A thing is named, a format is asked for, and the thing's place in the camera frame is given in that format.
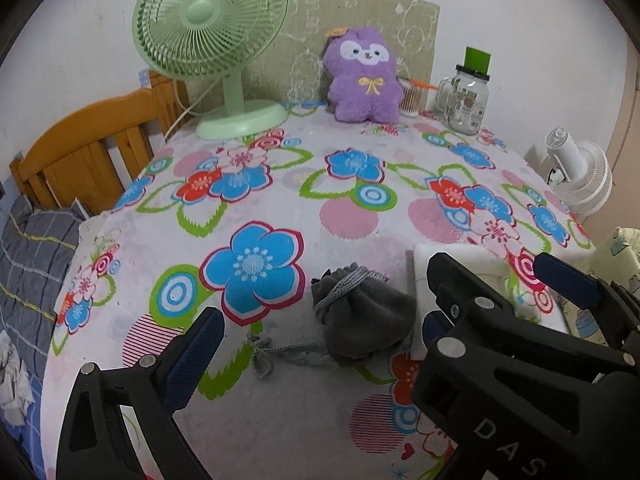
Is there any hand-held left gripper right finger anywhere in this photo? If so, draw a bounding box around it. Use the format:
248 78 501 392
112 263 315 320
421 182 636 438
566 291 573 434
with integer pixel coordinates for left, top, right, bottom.
421 310 453 348

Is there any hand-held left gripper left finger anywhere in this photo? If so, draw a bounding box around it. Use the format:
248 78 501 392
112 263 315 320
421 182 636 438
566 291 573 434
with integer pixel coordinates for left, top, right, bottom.
56 306 226 480

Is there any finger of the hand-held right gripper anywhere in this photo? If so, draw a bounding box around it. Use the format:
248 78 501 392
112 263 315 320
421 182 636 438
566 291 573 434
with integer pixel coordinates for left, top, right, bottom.
411 251 628 433
532 252 640 361

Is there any white towel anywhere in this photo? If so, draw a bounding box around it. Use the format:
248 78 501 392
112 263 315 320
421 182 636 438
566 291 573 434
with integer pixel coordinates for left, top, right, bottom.
412 242 571 361

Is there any yellow printed storage box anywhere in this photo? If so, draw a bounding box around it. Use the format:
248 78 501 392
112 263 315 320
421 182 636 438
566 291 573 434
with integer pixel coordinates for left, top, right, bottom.
557 226 640 348

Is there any grey drawstring pouch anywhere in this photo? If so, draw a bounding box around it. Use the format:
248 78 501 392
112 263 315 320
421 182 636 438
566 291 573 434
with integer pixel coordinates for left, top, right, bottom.
247 262 418 381

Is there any white standing fan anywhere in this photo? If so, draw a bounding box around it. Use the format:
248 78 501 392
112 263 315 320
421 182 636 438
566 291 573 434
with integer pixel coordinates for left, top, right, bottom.
544 127 613 221

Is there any floral tablecloth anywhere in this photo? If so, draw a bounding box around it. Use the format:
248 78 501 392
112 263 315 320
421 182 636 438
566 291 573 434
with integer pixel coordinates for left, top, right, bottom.
37 100 598 480

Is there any glass jar green lid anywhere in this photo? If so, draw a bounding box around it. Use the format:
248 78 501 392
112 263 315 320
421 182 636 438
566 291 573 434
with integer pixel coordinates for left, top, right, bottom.
436 46 493 136

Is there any grey striped pillow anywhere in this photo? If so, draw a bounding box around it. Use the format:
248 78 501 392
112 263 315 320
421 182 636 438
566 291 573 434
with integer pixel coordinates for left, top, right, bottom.
0 192 91 376

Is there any white crumpled paper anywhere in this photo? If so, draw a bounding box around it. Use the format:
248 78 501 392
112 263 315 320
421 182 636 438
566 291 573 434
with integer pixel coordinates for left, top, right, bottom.
0 342 33 428

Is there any cotton swab container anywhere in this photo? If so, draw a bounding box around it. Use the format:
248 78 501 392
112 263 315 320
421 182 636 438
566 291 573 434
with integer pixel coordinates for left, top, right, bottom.
398 77 431 118

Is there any blue checked sheet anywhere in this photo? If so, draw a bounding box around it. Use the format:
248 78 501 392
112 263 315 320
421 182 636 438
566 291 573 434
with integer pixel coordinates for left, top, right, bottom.
0 375 48 466

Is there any purple plush toy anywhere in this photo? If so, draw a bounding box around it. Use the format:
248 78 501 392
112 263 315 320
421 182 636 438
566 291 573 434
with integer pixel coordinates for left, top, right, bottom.
321 27 403 125

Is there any wooden headboard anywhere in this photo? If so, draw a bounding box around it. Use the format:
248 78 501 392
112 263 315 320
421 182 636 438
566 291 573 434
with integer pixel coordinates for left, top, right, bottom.
9 71 193 211

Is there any beige cardboard panel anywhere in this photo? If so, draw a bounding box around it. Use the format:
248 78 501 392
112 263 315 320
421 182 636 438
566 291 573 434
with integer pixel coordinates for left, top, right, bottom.
240 0 442 111

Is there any green table fan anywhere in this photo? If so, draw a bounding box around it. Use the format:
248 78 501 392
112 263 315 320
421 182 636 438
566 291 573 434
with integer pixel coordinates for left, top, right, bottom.
131 0 291 141

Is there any white fan cable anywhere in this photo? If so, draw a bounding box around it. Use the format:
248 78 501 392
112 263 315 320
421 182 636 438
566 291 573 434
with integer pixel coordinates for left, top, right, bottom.
162 80 201 143

